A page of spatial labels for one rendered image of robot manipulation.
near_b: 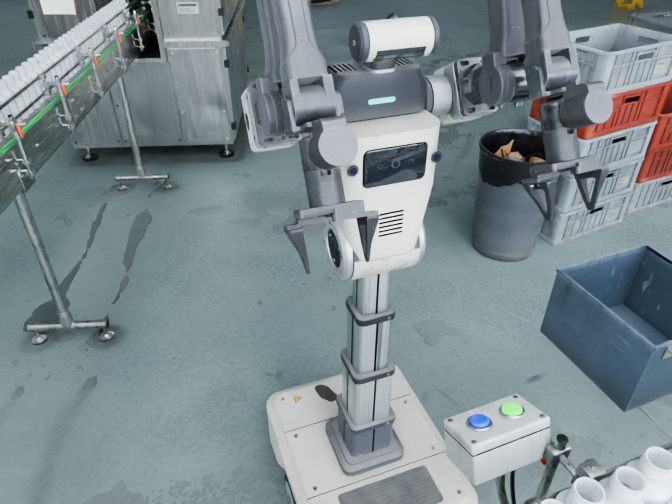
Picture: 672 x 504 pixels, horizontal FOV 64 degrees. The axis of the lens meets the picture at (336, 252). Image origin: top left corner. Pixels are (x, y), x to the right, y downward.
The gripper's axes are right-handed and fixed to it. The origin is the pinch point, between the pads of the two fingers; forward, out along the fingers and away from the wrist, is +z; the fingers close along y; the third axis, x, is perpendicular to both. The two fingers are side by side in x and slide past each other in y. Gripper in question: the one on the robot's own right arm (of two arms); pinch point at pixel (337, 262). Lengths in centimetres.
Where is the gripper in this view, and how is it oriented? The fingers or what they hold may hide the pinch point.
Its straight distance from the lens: 84.7
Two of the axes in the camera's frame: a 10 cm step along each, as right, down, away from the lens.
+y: 9.6, -1.8, 2.0
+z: 1.6, 9.8, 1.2
